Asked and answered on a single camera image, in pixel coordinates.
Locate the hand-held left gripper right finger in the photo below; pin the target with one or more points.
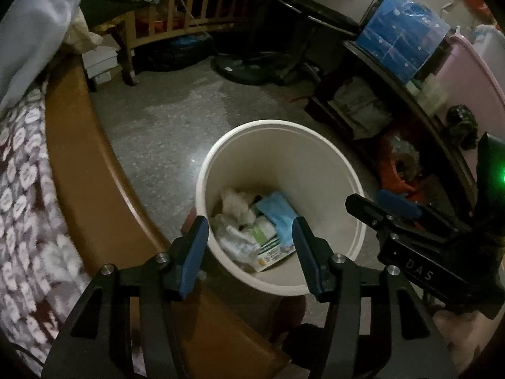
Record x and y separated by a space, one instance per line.
305 256

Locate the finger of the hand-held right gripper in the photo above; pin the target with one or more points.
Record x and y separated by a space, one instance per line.
398 204
367 211

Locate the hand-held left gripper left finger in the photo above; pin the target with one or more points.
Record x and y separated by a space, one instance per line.
195 256

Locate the blue plastic wrapper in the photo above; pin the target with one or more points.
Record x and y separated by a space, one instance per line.
276 211

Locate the white trash bin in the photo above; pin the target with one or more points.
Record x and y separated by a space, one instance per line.
284 154

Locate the person's right forearm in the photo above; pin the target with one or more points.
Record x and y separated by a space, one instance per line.
457 335

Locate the red plastic item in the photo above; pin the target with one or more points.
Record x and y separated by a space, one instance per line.
398 169

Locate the dark green figurine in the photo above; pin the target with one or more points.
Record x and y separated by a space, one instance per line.
461 126

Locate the folded newspaper bundle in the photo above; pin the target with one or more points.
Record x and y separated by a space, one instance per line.
363 106

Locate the black shelf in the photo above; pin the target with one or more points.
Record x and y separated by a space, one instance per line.
394 79

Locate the pink plastic tub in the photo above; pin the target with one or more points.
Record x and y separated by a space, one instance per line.
473 83

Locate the blue plastic-wrapped package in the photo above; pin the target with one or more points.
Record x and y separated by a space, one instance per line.
402 31

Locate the printed blanket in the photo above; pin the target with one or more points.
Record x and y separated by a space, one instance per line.
27 205

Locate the black fan base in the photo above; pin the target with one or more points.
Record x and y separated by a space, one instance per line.
244 69

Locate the white flat boxes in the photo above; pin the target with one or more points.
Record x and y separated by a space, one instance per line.
100 63

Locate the wooden crib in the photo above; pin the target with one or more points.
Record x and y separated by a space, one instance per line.
197 4

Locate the grey duvet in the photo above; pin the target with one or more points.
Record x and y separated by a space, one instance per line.
35 27

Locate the wooden bed frame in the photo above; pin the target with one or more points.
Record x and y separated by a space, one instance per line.
90 173

